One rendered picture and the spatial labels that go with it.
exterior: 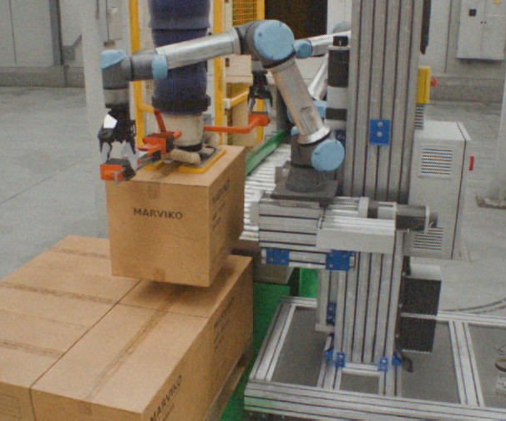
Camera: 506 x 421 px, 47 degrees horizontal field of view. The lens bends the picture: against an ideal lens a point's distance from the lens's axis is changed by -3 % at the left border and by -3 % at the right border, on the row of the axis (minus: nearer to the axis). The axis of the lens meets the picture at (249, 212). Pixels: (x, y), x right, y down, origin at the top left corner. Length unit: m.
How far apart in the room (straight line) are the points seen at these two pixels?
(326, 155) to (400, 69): 0.46
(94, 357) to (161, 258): 0.44
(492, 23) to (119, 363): 9.95
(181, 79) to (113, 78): 0.53
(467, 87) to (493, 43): 0.89
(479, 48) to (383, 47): 9.06
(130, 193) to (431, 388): 1.44
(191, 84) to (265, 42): 0.53
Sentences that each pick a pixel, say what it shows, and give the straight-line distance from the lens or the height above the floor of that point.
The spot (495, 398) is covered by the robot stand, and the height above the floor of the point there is 0.21.
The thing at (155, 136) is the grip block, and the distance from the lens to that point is 2.23.
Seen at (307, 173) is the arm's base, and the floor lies 1.11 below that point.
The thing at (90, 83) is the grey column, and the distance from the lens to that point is 3.83.
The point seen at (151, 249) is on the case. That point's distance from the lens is 2.29.
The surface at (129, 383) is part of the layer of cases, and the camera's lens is 2.01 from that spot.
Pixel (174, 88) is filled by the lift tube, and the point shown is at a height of 1.38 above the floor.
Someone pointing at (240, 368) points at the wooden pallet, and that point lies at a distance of 2.97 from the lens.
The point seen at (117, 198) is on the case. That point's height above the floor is 1.00.
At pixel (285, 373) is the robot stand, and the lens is 2.61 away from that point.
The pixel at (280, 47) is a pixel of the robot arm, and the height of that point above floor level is 1.56.
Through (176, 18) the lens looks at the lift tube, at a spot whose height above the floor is 1.63.
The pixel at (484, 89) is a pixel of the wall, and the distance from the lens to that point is 11.50.
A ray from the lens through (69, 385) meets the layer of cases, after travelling 2.04.
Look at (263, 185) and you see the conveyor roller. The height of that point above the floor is 0.55.
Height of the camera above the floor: 1.70
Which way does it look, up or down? 20 degrees down
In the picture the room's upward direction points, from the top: straight up
